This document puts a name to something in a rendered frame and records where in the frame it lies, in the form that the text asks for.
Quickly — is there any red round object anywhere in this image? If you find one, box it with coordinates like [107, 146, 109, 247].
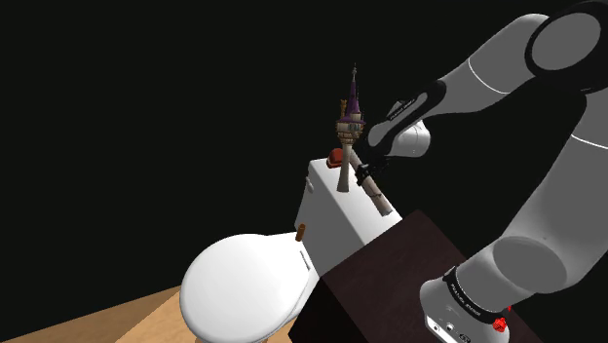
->
[325, 147, 346, 170]

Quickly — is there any beige long rod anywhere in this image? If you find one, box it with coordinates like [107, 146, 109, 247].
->
[348, 151, 395, 218]

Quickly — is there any purple-roofed tower figure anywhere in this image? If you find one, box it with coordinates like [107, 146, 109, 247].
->
[334, 63, 367, 194]

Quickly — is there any dark brown robot stand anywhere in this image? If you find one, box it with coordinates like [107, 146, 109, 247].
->
[287, 209, 544, 343]

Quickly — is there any white toilet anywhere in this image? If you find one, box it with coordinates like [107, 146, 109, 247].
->
[179, 158, 404, 343]

